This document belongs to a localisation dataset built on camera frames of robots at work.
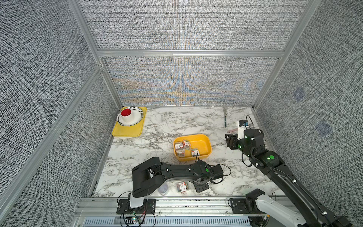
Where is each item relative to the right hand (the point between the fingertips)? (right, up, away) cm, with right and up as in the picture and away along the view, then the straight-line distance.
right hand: (231, 131), depth 75 cm
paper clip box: (-26, -31, +3) cm, 40 cm away
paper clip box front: (-18, -14, +17) cm, 29 cm away
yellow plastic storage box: (-12, -9, +22) cm, 27 cm away
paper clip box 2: (-28, -11, +16) cm, 34 cm away
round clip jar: (-37, -32, +2) cm, 49 cm away
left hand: (-16, -30, +4) cm, 34 cm away
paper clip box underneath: (-27, -14, +15) cm, 34 cm away
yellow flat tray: (-60, -1, +32) cm, 68 cm away
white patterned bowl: (-62, +9, +37) cm, 73 cm away
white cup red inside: (-69, +11, +35) cm, 78 cm away
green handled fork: (+10, +13, +42) cm, 46 cm away
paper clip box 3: (-23, -10, +18) cm, 31 cm away
